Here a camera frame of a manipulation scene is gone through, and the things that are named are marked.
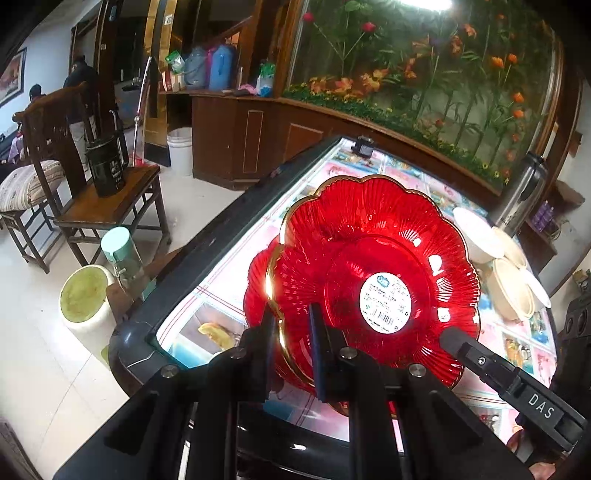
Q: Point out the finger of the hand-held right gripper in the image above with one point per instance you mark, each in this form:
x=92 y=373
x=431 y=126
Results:
x=466 y=348

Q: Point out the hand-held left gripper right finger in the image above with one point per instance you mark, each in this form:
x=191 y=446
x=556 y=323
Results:
x=317 y=355

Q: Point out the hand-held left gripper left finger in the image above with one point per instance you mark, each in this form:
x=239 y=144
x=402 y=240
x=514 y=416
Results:
x=268 y=341

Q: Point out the person's right hand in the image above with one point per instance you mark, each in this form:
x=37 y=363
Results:
x=519 y=445

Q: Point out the white disposable bowl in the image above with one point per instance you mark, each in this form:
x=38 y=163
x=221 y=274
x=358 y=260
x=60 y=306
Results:
x=511 y=247
x=510 y=290
x=539 y=288

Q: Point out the red and white cup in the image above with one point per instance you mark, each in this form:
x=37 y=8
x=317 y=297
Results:
x=475 y=233

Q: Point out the purple bottles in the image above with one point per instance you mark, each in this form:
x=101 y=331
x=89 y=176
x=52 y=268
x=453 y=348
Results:
x=542 y=216

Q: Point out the stainless steel thermos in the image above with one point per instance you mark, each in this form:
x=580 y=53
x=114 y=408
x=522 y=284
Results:
x=519 y=194

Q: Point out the mint green bottle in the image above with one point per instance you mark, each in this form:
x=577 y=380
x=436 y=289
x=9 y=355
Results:
x=121 y=251

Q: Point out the cardboard box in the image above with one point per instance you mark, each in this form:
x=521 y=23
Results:
x=569 y=193

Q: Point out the white bin green liner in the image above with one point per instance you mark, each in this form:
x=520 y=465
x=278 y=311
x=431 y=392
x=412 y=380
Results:
x=85 y=300

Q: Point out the wooden chair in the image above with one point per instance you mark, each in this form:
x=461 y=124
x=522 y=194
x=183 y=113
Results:
x=111 y=207

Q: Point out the wooden cabinet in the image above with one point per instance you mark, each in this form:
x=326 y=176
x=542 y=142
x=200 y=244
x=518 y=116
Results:
x=258 y=134

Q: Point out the white plastic bucket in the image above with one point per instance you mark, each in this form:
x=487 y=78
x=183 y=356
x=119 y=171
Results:
x=180 y=152

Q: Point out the small black device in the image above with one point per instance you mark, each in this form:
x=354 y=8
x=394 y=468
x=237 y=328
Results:
x=364 y=146

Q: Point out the black jug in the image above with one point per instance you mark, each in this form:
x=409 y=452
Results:
x=107 y=166

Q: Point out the green snack packet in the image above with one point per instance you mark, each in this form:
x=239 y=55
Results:
x=174 y=60
x=266 y=76

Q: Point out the blue plastic jug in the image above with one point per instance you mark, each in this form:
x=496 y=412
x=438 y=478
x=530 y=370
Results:
x=222 y=67

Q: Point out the grey-blue bag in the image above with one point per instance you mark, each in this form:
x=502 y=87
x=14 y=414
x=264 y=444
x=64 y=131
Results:
x=196 y=69

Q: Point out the striped cushion chair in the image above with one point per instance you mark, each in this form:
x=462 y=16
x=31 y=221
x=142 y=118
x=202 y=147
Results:
x=27 y=184

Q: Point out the framed wall picture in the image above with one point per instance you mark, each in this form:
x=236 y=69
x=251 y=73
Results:
x=11 y=76

